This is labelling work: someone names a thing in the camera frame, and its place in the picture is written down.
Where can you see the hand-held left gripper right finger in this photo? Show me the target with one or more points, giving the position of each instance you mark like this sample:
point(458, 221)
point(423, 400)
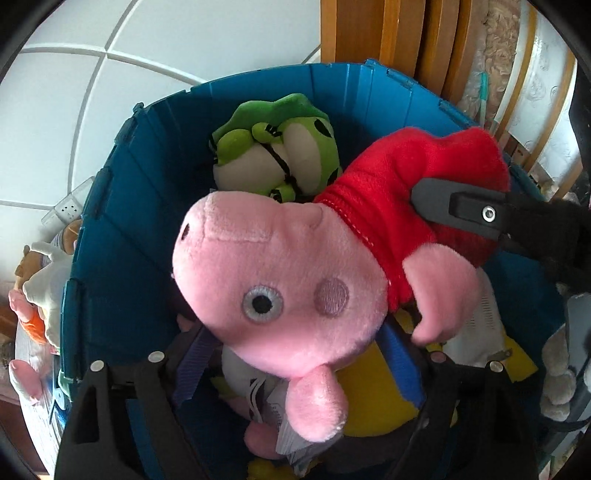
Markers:
point(461, 392)

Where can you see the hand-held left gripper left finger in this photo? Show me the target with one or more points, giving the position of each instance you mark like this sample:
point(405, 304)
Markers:
point(138, 383)

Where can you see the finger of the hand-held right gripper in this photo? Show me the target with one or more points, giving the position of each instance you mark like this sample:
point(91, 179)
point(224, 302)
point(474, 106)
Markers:
point(443, 198)

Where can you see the blue plastic crate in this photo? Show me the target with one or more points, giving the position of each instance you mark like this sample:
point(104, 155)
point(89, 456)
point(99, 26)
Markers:
point(138, 230)

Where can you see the pink pig plush red dress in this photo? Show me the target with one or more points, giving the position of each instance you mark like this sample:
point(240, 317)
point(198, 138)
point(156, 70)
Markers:
point(286, 258)

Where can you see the white mesh plush toy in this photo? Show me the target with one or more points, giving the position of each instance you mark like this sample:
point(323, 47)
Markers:
point(480, 323)

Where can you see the grey white plush toy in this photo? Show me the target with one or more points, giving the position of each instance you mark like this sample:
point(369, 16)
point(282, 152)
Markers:
point(556, 369)

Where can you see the white plush with paper tag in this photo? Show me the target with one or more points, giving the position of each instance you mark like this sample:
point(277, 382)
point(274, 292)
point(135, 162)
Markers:
point(240, 374)

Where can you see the wooden slat partition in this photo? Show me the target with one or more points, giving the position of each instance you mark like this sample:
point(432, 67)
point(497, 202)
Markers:
point(556, 120)

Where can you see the pink pig plush orange dress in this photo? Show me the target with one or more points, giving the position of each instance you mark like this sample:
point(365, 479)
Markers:
point(34, 327)

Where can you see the white long-necked plush toy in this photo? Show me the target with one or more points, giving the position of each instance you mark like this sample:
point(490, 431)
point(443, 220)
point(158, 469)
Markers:
point(44, 286)

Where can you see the green frog plush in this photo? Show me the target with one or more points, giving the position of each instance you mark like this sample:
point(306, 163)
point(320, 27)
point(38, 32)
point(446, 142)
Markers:
point(300, 138)

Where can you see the striped plush toy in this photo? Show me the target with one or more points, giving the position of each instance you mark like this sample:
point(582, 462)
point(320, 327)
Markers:
point(64, 237)

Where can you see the white wall outlet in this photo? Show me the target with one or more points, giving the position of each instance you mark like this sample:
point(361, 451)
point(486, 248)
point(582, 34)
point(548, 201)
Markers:
point(69, 207)

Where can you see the wooden door frame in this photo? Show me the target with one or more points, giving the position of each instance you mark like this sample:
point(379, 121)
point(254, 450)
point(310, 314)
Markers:
point(360, 27)

